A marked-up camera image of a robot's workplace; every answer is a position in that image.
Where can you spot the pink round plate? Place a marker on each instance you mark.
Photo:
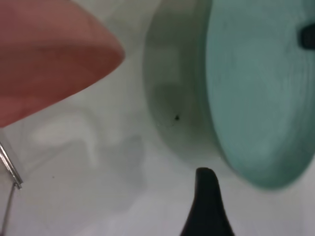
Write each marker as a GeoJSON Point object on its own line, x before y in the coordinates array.
{"type": "Point", "coordinates": [49, 49]}

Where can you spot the green round plate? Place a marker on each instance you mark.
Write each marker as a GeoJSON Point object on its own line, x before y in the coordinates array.
{"type": "Point", "coordinates": [258, 98]}

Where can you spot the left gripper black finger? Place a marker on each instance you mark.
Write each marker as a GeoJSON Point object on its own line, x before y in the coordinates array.
{"type": "Point", "coordinates": [206, 209]}

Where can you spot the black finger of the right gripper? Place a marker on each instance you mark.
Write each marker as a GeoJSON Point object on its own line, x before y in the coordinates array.
{"type": "Point", "coordinates": [307, 37]}

